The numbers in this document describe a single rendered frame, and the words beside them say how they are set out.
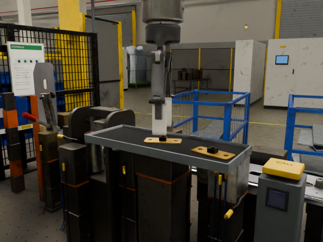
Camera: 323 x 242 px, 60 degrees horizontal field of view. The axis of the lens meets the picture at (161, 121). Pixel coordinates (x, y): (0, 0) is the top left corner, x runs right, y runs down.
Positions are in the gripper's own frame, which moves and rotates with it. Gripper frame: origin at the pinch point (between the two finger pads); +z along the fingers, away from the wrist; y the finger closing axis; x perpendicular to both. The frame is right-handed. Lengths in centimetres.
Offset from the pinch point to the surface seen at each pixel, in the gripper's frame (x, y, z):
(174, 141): -2.8, -1.0, 5.0
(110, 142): 11.5, -2.8, 5.5
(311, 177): -41, 23, 21
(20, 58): 96, 87, -14
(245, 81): -123, 816, 41
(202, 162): -9.4, -12.5, 5.3
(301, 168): -26.1, -13.0, 5.3
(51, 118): 54, 44, 10
